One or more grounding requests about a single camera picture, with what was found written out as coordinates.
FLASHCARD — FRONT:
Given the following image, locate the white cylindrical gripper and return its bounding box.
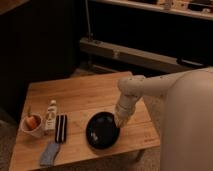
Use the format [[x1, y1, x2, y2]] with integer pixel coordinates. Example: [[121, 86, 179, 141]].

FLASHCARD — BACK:
[[114, 94, 140, 128]]

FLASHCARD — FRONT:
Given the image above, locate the orange carrot toy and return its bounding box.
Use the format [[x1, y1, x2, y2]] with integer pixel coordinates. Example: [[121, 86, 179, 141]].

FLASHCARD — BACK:
[[26, 109, 38, 130]]

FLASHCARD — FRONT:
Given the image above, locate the white cup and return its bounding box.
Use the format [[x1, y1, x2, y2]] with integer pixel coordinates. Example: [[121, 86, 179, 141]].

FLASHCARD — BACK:
[[20, 114, 44, 138]]

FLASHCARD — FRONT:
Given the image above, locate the wooden shelf board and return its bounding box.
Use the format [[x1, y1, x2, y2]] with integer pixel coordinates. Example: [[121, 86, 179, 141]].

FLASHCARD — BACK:
[[79, 37, 199, 73]]

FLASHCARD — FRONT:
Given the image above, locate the white tube bottle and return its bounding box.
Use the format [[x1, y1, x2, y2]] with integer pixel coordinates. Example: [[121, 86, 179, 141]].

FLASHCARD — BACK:
[[44, 100, 57, 131]]

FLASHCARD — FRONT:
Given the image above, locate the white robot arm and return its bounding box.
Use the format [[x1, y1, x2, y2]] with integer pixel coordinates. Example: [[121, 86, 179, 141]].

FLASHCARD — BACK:
[[115, 67, 213, 171]]

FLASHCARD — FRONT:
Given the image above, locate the black ceramic bowl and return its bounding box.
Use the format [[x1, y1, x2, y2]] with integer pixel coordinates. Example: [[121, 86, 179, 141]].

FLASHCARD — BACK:
[[86, 112, 120, 150]]

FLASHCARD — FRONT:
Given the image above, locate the metal pole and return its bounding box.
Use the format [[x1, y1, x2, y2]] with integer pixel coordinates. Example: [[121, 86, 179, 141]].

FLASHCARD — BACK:
[[85, 0, 93, 41]]

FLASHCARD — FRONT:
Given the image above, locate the blue cloth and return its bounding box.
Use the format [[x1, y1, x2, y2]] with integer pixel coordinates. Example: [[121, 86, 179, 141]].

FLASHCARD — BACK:
[[39, 142, 60, 166]]

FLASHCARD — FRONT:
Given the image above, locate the wooden table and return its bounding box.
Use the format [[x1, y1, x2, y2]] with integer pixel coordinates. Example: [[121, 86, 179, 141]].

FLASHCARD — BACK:
[[9, 72, 160, 171]]

